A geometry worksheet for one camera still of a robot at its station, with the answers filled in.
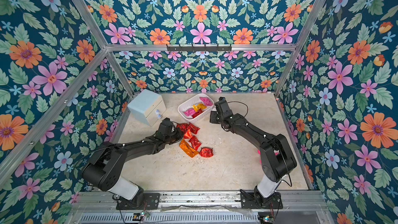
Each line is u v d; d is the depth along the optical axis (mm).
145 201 731
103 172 448
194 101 1117
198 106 1053
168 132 747
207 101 1049
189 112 1043
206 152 866
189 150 890
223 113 684
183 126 985
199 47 927
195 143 907
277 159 454
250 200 736
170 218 703
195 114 1043
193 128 958
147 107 951
